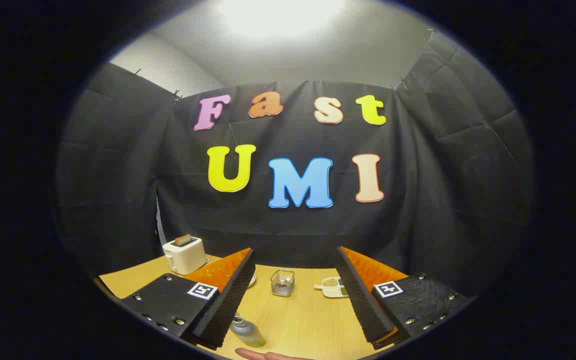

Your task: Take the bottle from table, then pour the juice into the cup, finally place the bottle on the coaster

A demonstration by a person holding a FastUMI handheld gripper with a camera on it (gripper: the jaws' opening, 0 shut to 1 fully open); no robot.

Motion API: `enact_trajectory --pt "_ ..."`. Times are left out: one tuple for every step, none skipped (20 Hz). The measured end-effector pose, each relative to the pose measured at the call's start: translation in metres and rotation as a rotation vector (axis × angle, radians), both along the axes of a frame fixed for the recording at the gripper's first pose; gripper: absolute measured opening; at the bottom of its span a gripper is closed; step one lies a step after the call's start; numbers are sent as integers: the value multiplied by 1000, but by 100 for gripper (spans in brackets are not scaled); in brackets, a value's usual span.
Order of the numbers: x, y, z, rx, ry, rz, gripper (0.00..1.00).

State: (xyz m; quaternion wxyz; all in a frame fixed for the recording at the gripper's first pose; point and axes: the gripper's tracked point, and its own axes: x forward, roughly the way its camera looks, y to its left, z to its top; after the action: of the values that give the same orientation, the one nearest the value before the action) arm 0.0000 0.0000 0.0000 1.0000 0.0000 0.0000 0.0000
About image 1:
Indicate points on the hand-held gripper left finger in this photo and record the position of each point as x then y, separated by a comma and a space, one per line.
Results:
228, 300

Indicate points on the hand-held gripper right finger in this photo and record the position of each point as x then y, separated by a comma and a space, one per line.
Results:
360, 300

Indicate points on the silver juice bottle green label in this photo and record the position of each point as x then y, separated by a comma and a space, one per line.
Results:
248, 332

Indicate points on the small white plate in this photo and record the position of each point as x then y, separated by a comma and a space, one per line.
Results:
252, 280

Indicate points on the white divided dish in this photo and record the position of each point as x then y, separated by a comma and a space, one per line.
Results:
330, 289

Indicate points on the cream toaster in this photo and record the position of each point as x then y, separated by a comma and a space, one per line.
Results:
185, 257

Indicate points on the wooden table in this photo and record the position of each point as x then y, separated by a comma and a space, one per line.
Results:
303, 320

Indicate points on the toast slice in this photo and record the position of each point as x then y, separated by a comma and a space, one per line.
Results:
183, 240

